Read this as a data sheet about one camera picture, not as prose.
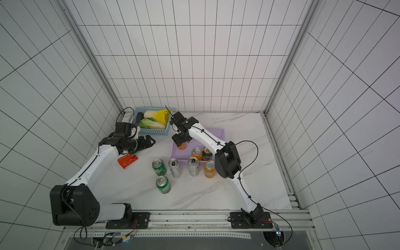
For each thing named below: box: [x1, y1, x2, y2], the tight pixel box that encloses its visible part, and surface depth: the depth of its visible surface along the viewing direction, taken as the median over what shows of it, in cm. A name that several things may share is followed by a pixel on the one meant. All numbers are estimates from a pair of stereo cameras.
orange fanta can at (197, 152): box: [191, 146, 203, 161], surface depth 87 cm
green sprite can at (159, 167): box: [152, 158, 168, 177], surface depth 83 cm
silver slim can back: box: [168, 157, 182, 179], surface depth 79 cm
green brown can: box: [202, 146, 214, 161], surface depth 87 cm
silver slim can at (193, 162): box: [187, 156, 200, 177], surface depth 80 cm
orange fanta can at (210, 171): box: [204, 159, 217, 179], surface depth 82 cm
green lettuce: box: [139, 117, 167, 130], surface depth 106 cm
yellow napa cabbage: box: [143, 108, 171, 125], surface depth 109 cm
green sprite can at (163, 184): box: [155, 175, 172, 195], surface depth 76 cm
